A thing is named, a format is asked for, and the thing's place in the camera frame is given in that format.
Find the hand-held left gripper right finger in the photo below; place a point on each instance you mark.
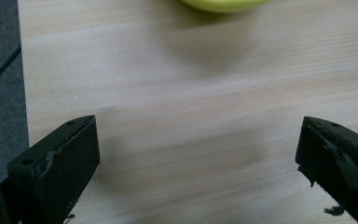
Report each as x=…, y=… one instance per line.
x=338, y=161

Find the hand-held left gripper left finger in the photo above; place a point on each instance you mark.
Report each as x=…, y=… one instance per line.
x=59, y=168

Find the yellow-green bowl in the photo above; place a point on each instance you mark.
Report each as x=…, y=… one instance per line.
x=223, y=4

